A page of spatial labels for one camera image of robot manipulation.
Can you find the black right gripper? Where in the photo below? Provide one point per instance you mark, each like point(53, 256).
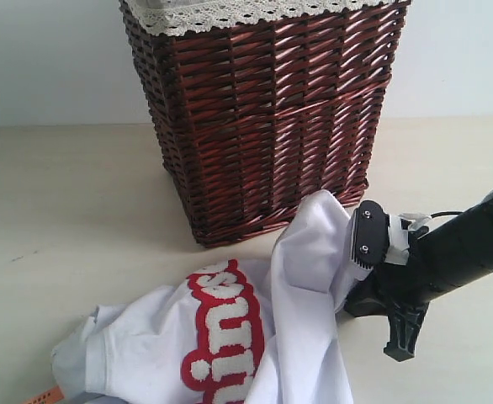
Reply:
point(369, 248)

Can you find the white t-shirt red lettering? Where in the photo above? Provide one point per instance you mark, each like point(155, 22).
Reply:
point(239, 331)

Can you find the dark brown wicker basket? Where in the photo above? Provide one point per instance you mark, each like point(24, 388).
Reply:
point(252, 118)

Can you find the orange garment tag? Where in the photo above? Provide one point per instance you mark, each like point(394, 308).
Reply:
point(52, 396)

